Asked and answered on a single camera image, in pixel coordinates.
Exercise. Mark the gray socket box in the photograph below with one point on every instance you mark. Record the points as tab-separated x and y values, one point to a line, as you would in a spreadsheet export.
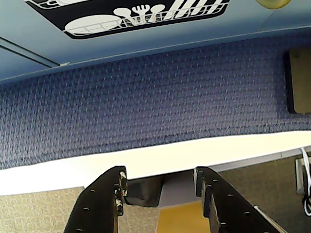
299	177

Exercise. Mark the blue toy kitchen unit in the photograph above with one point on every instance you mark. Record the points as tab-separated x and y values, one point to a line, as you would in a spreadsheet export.
24	29

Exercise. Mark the black dishwasher sticker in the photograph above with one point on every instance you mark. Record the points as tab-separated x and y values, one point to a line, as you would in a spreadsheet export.
92	14

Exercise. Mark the yellow flat panel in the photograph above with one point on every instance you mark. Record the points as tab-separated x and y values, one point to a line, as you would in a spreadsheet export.
179	219

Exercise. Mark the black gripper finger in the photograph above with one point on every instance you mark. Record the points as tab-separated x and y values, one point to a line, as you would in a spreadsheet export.
97	206
230	208

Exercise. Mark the yellow toy kitchen knob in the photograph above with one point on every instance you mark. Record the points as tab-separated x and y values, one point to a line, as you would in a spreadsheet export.
272	3

